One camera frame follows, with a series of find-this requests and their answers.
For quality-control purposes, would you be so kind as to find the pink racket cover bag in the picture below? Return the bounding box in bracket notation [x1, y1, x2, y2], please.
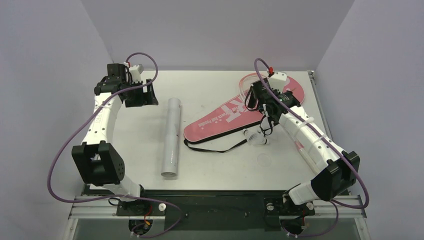
[183, 76, 306, 144]

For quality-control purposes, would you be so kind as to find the white shuttlecock tube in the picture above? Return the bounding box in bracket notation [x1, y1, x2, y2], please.
[161, 97, 181, 178]

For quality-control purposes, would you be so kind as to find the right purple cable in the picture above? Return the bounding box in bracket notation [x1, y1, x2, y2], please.
[254, 57, 370, 239]

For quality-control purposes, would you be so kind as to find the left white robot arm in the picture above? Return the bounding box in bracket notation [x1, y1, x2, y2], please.
[71, 62, 159, 215]

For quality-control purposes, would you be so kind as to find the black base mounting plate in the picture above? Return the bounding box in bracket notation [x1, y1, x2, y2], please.
[82, 185, 349, 233]

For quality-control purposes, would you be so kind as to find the clear tube lid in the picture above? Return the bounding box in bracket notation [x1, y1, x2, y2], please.
[257, 153, 272, 167]

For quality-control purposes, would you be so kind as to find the white plastic shuttlecock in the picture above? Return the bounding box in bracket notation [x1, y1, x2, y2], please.
[246, 134, 268, 146]
[243, 129, 262, 141]

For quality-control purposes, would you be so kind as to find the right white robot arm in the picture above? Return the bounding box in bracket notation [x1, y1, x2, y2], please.
[248, 80, 360, 215]

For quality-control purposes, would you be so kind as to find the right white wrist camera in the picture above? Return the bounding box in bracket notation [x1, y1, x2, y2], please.
[268, 71, 289, 92]

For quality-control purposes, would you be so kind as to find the pink badminton racket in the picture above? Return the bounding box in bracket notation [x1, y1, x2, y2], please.
[238, 73, 320, 175]

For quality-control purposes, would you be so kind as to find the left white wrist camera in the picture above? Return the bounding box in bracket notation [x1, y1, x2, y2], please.
[129, 64, 145, 82]

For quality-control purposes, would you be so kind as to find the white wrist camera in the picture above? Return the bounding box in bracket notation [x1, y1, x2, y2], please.
[268, 71, 289, 92]
[129, 64, 145, 82]

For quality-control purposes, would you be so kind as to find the black bag shoulder strap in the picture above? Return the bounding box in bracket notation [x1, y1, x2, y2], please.
[183, 130, 269, 154]

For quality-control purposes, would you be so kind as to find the aluminium frame rail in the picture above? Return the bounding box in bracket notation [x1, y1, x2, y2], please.
[68, 199, 366, 220]

